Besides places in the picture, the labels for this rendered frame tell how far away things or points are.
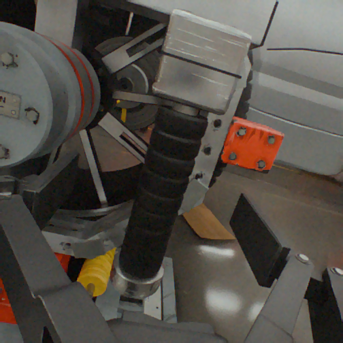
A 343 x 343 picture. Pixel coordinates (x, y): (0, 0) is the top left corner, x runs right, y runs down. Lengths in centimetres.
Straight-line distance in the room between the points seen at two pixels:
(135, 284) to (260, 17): 21
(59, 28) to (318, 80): 82
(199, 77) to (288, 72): 82
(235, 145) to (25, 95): 29
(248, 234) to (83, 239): 34
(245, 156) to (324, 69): 66
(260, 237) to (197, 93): 10
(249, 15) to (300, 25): 79
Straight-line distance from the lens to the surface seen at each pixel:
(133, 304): 100
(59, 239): 50
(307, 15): 100
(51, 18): 42
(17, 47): 26
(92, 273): 54
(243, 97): 49
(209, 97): 16
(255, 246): 18
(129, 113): 99
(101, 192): 55
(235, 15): 20
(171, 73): 16
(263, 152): 43
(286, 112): 98
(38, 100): 26
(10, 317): 64
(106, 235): 47
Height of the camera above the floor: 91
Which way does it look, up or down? 19 degrees down
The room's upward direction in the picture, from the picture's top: 17 degrees clockwise
